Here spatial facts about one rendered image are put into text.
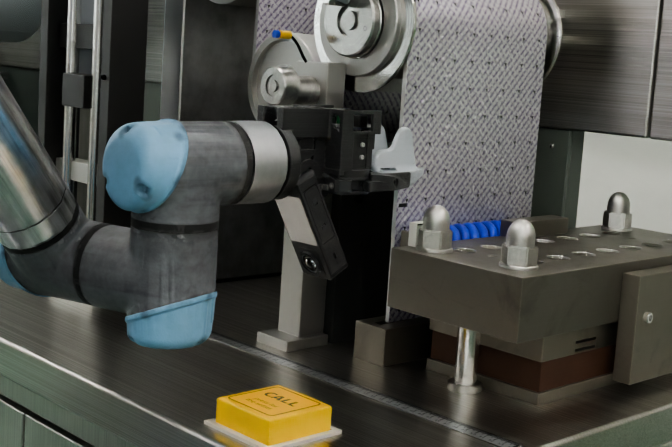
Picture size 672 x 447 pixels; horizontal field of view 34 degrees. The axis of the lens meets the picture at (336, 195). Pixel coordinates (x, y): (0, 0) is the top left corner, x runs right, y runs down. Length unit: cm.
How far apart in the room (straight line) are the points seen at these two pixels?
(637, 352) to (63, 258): 56
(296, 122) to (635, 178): 311
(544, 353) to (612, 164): 307
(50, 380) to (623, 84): 73
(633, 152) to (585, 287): 300
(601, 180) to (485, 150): 290
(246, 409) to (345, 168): 26
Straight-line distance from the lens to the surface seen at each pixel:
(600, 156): 414
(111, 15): 130
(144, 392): 103
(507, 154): 127
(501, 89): 125
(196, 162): 92
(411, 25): 112
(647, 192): 404
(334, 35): 117
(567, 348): 109
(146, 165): 90
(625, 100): 136
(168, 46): 145
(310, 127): 102
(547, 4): 133
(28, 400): 123
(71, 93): 137
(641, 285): 112
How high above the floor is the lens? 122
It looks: 7 degrees down
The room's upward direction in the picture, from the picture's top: 4 degrees clockwise
